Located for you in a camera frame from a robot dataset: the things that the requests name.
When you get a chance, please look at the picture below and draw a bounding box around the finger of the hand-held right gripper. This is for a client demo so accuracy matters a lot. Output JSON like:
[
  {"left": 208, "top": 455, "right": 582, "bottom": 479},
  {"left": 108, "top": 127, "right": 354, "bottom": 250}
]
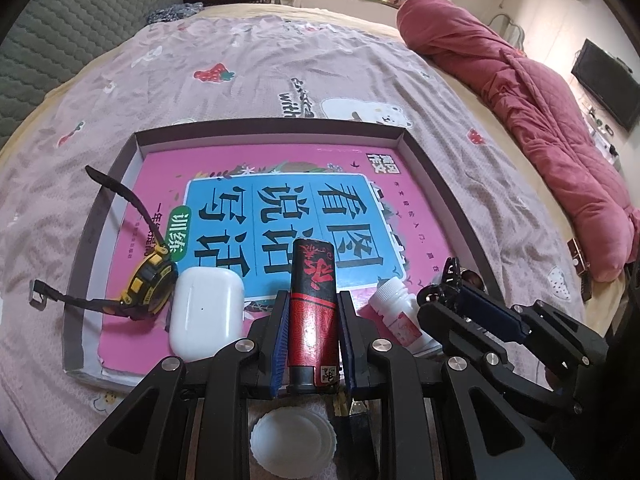
[
  {"left": 457, "top": 284, "right": 610, "bottom": 391},
  {"left": 416, "top": 297, "right": 586, "bottom": 416}
]

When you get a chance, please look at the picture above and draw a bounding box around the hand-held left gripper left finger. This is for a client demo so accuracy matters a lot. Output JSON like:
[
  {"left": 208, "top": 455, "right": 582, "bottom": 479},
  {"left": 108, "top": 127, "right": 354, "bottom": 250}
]
[{"left": 55, "top": 290, "right": 292, "bottom": 480}]

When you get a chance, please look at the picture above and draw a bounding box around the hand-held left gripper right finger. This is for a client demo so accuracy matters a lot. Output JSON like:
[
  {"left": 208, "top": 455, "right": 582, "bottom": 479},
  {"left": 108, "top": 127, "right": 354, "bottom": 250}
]
[{"left": 337, "top": 290, "right": 576, "bottom": 480}]

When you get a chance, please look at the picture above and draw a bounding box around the small black clip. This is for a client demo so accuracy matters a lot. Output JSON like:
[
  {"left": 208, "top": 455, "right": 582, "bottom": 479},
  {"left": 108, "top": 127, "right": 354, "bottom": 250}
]
[{"left": 417, "top": 257, "right": 474, "bottom": 307}]

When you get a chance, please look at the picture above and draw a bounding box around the red and black lighter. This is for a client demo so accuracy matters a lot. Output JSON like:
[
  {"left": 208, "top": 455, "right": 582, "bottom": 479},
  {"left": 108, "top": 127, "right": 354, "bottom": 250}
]
[{"left": 287, "top": 239, "right": 339, "bottom": 395}]

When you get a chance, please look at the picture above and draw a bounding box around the small white bottle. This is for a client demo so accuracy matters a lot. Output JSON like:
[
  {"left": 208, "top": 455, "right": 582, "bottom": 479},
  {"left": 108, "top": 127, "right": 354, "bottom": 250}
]
[{"left": 370, "top": 279, "right": 442, "bottom": 357}]

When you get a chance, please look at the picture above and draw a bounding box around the white earbuds case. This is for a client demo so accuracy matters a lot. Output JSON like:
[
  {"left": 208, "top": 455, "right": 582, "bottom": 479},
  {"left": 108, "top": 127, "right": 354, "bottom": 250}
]
[{"left": 169, "top": 267, "right": 247, "bottom": 362}]

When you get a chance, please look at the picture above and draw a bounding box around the grey cardboard tray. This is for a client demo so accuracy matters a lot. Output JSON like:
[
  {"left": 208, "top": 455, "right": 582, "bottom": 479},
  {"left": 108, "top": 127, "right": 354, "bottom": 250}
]
[{"left": 62, "top": 117, "right": 493, "bottom": 392}]

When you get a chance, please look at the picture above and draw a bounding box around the white ridged jar lid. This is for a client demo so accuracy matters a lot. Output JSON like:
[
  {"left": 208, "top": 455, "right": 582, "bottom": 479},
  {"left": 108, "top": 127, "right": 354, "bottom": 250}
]
[{"left": 250, "top": 406, "right": 336, "bottom": 472}]

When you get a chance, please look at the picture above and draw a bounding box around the brown leather item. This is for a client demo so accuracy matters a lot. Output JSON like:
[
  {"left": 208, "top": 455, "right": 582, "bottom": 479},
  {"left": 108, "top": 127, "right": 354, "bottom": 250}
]
[{"left": 567, "top": 237, "right": 592, "bottom": 274}]

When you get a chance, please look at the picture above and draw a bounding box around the black and yellow wristwatch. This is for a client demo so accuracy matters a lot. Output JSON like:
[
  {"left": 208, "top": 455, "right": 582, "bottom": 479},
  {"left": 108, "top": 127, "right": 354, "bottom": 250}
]
[{"left": 30, "top": 165, "right": 180, "bottom": 322}]

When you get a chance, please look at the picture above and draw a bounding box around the pink and blue book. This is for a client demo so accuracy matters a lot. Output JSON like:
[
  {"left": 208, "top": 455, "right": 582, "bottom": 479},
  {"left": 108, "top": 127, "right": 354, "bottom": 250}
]
[{"left": 97, "top": 142, "right": 457, "bottom": 377}]

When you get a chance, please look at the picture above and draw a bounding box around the red quilt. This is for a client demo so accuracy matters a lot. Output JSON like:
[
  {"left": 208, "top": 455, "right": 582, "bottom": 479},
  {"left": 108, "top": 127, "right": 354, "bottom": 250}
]
[{"left": 397, "top": 0, "right": 640, "bottom": 283}]

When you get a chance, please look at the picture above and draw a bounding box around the pink strawberry print bedsheet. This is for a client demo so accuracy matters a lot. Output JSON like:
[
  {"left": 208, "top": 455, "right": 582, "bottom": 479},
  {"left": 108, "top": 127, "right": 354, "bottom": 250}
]
[{"left": 0, "top": 2, "right": 592, "bottom": 480}]

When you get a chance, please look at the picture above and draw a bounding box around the blue floral cloth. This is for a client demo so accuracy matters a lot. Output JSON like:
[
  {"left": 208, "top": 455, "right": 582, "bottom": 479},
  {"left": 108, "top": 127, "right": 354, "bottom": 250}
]
[{"left": 147, "top": 2, "right": 204, "bottom": 25}]

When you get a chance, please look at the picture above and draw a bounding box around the grey quilted headboard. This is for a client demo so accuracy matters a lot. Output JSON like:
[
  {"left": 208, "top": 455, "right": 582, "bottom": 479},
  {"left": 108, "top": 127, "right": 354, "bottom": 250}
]
[{"left": 0, "top": 0, "right": 184, "bottom": 147}]

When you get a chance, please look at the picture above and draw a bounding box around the white wall shelf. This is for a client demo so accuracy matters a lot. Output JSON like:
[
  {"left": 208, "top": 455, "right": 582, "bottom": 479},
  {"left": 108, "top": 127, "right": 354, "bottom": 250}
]
[{"left": 581, "top": 101, "right": 622, "bottom": 162}]

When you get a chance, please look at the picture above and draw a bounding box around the black wall television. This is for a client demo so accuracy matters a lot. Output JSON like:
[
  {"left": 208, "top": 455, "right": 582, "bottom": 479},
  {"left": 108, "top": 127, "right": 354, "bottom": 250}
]
[{"left": 571, "top": 38, "right": 640, "bottom": 133}]

